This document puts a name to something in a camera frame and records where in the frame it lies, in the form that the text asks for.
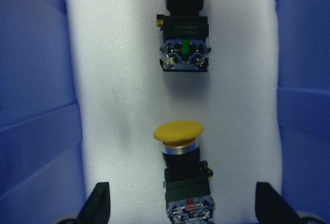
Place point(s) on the yellow mushroom push button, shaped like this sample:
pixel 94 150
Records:
pixel 186 176

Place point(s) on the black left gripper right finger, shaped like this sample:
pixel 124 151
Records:
pixel 270 207

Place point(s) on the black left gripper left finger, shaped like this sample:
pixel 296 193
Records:
pixel 97 207

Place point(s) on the red mushroom push button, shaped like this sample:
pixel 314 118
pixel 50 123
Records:
pixel 184 37

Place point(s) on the white foam pad source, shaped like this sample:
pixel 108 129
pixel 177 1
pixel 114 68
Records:
pixel 124 96

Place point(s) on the blue source bin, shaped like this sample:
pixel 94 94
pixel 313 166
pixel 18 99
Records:
pixel 42 173

